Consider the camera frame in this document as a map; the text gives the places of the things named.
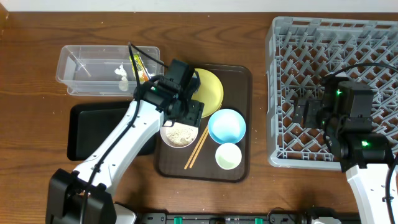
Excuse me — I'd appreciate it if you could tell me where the yellow green snack wrapper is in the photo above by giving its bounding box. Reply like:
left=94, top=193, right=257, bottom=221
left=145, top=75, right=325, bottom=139
left=129, top=54, right=150, bottom=83

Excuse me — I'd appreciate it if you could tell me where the pile of rice grains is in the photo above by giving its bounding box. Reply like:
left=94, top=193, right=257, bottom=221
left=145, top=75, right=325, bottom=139
left=166, top=128, right=195, bottom=147

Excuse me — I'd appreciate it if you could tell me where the white pink bowl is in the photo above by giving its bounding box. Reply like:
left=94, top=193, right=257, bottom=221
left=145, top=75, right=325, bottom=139
left=160, top=121, right=198, bottom=148

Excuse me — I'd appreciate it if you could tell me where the light blue bowl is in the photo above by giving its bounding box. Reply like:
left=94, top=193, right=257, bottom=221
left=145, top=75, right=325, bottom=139
left=208, top=109, right=246, bottom=144

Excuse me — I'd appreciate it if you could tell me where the small pale green cup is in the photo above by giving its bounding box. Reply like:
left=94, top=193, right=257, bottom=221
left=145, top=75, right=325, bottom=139
left=215, top=143, right=242, bottom=170

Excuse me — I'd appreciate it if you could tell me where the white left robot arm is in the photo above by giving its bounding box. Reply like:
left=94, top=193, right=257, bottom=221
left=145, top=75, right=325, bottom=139
left=45, top=60, right=204, bottom=223

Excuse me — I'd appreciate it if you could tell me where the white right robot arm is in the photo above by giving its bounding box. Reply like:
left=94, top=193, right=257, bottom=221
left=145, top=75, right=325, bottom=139
left=293, top=77, right=397, bottom=223

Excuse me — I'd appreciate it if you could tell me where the grey dishwasher rack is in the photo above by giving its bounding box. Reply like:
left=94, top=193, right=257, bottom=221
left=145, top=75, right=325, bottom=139
left=266, top=17, right=397, bottom=170

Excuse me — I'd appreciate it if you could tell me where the black waste tray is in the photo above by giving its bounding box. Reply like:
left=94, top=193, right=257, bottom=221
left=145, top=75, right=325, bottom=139
left=67, top=99, right=157, bottom=162

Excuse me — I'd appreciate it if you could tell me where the clear plastic waste bin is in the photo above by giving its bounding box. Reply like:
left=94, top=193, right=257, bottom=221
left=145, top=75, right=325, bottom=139
left=55, top=45, right=165, bottom=98

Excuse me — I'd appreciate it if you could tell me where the yellow plate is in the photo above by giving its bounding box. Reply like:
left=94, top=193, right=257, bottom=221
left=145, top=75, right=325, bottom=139
left=192, top=68, right=224, bottom=118

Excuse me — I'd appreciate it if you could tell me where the crumpled white paper scrap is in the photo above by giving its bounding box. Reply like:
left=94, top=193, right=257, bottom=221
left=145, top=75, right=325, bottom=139
left=114, top=64, right=129, bottom=91

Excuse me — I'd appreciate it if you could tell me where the right wooden chopstick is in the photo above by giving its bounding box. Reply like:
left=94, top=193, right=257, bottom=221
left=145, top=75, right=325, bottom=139
left=188, top=132, right=210, bottom=169

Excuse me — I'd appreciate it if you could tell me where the wooden chopstick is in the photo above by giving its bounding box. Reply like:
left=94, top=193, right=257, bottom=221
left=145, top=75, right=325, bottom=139
left=183, top=126, right=209, bottom=170
left=188, top=132, right=210, bottom=169

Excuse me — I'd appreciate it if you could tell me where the left wooden chopstick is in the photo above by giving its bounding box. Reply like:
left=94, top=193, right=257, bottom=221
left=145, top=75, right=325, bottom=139
left=183, top=126, right=209, bottom=170

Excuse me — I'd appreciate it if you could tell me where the dark brown serving tray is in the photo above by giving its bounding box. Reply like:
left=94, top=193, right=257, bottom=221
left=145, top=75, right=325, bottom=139
left=154, top=64, right=252, bottom=183

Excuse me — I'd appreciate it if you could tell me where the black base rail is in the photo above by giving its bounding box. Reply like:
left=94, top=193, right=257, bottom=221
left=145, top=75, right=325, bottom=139
left=133, top=207, right=363, bottom=224

